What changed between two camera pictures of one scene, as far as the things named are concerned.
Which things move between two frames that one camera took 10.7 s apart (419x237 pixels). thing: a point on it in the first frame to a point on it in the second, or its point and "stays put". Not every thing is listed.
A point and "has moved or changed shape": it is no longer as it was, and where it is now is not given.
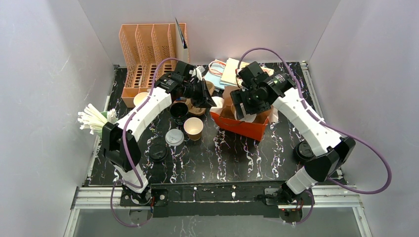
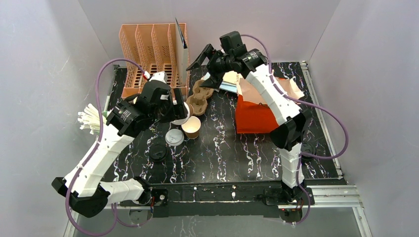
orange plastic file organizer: (145, 47) stays put
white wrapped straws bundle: (93, 119) stays put
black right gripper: (241, 101) to (212, 61)
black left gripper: (199, 92) to (178, 104)
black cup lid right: (304, 150) stays put
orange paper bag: (226, 118) has moved or changed shape
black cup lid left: (158, 152) stays put
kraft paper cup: (193, 126) stays put
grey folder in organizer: (181, 47) stays put
